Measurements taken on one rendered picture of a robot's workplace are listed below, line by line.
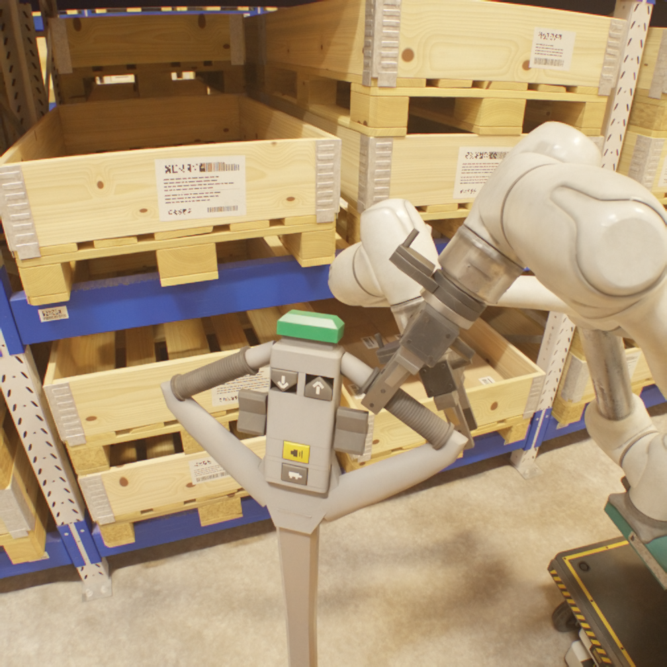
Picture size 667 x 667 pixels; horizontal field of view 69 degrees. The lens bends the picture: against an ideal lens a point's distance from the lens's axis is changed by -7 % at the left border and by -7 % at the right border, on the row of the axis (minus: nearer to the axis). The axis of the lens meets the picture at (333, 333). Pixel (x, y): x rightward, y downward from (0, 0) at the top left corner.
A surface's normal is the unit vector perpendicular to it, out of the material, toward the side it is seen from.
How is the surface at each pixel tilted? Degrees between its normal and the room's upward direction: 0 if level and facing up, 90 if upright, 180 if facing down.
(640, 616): 0
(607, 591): 0
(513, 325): 90
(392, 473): 67
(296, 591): 90
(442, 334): 74
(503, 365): 90
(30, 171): 90
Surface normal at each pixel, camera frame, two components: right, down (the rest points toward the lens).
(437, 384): -0.33, 0.22
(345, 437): -0.20, -0.06
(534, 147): -0.66, -0.29
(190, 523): 0.34, 0.48
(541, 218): -0.95, -0.20
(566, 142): -0.16, -0.31
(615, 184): -0.16, -0.74
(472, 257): -0.48, 0.03
